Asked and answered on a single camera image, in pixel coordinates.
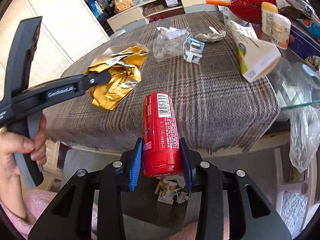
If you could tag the person's left hand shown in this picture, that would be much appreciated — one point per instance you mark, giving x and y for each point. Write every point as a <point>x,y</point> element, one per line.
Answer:
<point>11,191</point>

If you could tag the orange tool handle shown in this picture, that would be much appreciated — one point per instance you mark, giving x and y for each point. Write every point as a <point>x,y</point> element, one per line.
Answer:
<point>218,2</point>

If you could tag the yellow capped white bottle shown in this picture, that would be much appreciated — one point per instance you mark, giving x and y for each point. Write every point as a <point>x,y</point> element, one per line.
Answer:
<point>268,11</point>

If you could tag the black trash bin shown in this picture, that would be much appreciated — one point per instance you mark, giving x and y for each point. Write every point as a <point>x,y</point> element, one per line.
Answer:
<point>143,204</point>

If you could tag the red cylindrical can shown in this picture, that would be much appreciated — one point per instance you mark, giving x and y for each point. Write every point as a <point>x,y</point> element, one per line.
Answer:
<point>161,148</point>

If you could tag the white medicine carton box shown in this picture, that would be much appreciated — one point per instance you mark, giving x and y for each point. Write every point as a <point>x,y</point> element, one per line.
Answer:
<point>257,57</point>

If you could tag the white capped orange bottle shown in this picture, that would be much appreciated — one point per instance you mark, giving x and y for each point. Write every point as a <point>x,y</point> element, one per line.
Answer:
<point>281,31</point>

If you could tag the yellow paper bag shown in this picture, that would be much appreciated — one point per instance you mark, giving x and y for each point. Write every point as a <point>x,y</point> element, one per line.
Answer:
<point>123,63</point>

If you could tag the bamboo folding screen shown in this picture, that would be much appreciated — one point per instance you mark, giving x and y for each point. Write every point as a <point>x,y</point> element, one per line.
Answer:
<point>68,31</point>

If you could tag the yellow plush backpack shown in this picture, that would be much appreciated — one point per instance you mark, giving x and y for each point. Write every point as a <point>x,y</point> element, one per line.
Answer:
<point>121,5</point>

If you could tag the white paper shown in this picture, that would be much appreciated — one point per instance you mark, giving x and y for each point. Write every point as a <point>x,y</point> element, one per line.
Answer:
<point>212,37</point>

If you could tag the beige grey TV cabinet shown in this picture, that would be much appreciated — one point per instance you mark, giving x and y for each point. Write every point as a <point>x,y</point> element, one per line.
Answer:
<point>153,10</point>

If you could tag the grey plaid tablecloth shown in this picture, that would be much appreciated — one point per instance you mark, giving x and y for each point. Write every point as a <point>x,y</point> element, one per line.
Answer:
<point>214,105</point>

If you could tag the clear plastic wrap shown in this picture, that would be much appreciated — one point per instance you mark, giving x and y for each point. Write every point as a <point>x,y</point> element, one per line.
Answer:
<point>169,42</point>

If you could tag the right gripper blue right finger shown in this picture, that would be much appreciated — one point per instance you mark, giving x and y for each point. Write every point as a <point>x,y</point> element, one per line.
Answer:
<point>187,164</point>

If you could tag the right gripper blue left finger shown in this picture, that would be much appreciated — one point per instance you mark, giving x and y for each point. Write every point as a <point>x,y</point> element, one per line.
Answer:
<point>135,164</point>

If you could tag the red plastic basket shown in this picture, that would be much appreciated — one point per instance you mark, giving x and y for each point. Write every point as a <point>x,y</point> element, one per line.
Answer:
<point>248,10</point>

